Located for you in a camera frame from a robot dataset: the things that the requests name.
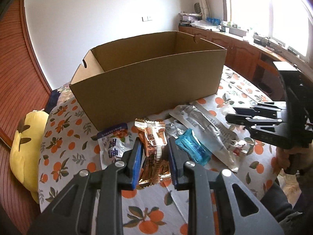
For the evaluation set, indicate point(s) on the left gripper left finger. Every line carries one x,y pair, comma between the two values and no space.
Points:
71,211

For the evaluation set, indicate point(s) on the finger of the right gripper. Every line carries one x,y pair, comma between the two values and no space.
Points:
250,122
271,110

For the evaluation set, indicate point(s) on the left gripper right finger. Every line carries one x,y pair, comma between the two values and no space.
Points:
218,201

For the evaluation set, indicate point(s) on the blue teal snack packet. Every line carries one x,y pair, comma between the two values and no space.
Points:
193,147

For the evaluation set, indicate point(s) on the white blue snack packet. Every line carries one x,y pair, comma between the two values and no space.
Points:
113,143

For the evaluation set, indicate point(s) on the orange gold snack packet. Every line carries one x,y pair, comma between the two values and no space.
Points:
155,168

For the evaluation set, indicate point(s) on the person's right hand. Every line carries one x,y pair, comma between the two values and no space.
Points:
298,157

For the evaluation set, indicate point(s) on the long white plastic packet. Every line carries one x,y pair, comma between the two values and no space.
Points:
219,140

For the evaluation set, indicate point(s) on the wooden window cabinet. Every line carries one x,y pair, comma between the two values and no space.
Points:
252,61

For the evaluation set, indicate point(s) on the orange print bed sheet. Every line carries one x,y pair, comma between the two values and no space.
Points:
70,144

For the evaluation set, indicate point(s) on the silver foil snack packet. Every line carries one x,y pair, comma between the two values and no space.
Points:
174,128

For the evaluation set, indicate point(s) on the yellow plush toy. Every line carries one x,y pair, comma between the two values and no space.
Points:
25,150

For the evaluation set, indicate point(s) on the window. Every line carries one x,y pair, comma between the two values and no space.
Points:
288,22

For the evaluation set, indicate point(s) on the brown cardboard box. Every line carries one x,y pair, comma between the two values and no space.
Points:
134,77

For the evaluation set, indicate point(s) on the red wooden wardrobe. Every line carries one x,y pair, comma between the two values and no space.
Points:
23,89

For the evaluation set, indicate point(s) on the white wall switch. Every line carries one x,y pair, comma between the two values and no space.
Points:
147,18

